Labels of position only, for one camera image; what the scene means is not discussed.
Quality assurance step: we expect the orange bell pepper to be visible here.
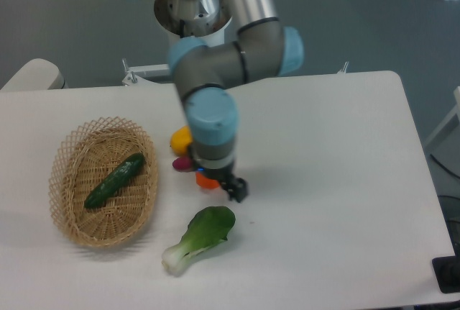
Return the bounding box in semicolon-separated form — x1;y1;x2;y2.
195;171;220;190

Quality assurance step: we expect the purple sweet potato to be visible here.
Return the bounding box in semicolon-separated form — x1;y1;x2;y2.
172;156;195;172

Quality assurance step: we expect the green bok choy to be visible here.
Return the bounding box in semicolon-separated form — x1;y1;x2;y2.
162;206;236;275

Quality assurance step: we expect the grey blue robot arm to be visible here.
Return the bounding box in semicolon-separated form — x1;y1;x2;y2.
165;0;304;201

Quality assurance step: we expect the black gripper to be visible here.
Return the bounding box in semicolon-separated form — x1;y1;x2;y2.
188;147;249;203

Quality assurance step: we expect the yellow bell pepper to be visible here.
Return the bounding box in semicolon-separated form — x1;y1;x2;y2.
170;126;193;157

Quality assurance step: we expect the white chair back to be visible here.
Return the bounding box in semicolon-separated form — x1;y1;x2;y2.
1;58;68;92

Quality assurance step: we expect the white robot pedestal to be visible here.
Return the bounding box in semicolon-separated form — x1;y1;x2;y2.
121;0;234;87

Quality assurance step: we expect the black device at edge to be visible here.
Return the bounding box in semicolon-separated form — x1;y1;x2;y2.
432;256;459;294

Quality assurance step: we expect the white furniture leg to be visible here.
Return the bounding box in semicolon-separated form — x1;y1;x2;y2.
423;87;459;154

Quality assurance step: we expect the green cucumber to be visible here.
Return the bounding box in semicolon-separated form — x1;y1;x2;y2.
83;152;145;209

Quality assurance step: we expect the oval wicker basket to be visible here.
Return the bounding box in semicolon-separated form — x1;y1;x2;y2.
49;117;158;247

